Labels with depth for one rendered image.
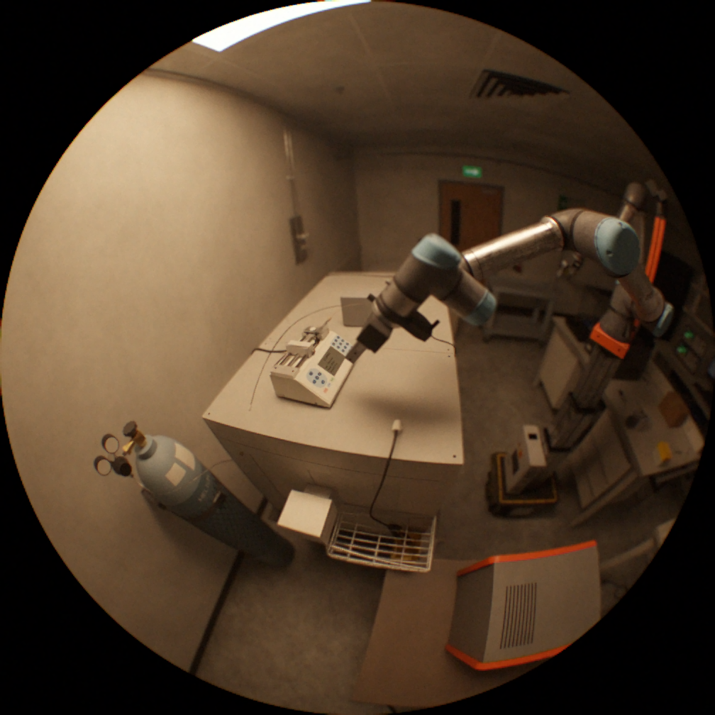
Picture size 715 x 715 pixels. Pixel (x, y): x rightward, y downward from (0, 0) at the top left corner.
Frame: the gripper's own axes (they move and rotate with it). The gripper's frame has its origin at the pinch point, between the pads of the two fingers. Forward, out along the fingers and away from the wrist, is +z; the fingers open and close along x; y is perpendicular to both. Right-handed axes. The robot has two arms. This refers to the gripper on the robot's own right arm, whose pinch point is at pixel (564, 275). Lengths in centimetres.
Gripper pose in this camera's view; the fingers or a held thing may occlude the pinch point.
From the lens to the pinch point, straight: 163.3
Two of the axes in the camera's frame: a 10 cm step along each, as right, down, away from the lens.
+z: -1.6, 5.4, 8.2
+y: 2.7, 8.3, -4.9
